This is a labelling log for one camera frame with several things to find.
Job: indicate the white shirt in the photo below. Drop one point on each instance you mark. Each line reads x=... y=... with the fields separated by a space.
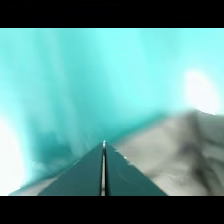
x=180 y=156

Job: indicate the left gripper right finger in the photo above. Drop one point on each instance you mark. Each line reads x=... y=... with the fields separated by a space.
x=130 y=178

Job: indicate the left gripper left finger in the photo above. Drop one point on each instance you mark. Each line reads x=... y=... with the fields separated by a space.
x=81 y=178

